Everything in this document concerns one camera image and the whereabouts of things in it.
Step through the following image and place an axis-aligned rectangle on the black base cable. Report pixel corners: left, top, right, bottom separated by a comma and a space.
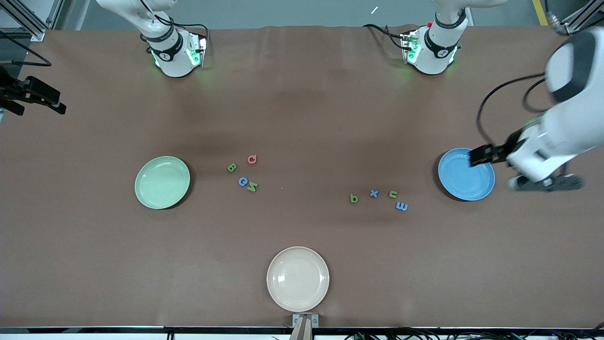
362, 23, 407, 51
140, 0, 211, 53

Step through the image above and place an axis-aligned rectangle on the blue plate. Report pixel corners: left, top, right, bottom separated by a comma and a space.
437, 148, 496, 202

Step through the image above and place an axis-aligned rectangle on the light green plate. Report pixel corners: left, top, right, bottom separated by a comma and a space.
134, 156, 191, 210

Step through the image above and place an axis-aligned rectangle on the beige plate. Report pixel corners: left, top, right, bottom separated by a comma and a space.
266, 246, 330, 312

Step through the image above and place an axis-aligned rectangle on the aluminium frame profile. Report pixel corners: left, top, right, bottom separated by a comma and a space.
561, 0, 604, 34
0, 0, 64, 42

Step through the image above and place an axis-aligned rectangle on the yellow floor tape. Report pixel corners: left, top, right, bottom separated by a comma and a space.
532, 0, 549, 26

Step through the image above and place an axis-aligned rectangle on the black table edge trim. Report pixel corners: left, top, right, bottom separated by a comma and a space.
0, 325, 604, 334

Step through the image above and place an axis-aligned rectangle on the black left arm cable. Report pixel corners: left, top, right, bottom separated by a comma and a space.
476, 72, 560, 148

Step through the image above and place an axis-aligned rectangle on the black left base cable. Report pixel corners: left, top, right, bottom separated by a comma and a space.
362, 23, 407, 51

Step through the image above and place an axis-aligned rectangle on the black right base cable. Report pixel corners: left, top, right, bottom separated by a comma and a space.
140, 0, 211, 53

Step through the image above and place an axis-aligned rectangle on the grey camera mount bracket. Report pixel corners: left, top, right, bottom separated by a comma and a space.
292, 313, 319, 340

